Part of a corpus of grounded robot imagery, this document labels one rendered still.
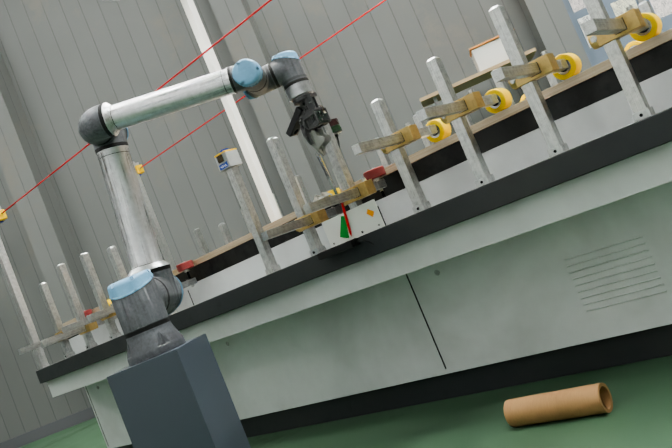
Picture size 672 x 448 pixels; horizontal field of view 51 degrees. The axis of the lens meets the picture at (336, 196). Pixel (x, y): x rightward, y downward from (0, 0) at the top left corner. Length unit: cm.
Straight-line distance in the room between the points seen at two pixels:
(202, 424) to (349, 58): 536
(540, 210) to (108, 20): 649
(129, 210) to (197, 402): 71
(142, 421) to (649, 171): 164
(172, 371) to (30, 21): 666
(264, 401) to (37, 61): 576
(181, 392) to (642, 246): 146
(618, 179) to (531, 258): 50
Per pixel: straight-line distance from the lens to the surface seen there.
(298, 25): 735
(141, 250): 252
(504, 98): 238
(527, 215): 218
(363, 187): 242
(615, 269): 236
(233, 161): 283
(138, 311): 233
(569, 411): 214
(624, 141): 201
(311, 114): 240
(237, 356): 346
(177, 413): 229
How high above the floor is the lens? 70
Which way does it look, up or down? 4 degrees up
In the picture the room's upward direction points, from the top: 23 degrees counter-clockwise
